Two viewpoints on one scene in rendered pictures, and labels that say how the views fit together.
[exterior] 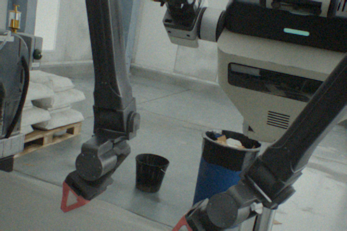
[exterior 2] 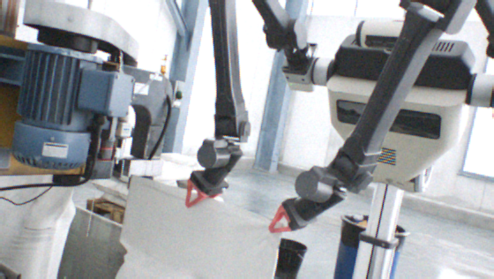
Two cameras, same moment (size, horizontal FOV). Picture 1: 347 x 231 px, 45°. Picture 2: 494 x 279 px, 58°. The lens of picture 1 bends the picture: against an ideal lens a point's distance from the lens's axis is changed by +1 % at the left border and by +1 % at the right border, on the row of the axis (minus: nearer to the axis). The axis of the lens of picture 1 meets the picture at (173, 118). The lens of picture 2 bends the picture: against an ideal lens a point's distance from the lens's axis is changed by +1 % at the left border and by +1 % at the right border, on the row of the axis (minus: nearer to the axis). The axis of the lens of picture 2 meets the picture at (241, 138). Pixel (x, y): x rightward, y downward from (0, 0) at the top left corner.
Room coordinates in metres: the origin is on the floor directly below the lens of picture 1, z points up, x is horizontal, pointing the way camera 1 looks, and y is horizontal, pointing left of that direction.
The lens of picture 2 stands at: (-0.27, -0.17, 1.28)
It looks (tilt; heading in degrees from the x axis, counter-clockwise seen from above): 4 degrees down; 13
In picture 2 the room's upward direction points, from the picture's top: 11 degrees clockwise
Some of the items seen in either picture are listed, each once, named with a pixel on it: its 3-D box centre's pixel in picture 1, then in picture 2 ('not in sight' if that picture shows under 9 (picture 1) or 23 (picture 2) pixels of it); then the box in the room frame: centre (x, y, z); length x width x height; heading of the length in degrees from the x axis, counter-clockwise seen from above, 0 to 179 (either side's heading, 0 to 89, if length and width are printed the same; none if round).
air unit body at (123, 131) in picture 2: not in sight; (121, 136); (0.85, 0.44, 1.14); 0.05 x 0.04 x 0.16; 161
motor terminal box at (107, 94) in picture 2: not in sight; (106, 98); (0.58, 0.34, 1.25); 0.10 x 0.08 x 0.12; 6
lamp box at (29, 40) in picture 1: (25, 51); (169, 93); (1.11, 0.42, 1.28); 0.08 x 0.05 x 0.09; 71
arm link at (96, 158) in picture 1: (106, 142); (222, 142); (0.76, 0.12, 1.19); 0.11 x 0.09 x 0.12; 163
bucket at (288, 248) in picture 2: (149, 173); (287, 259); (3.33, 0.11, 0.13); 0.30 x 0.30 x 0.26
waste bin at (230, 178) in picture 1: (224, 178); (365, 266); (3.03, -0.47, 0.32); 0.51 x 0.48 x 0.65; 161
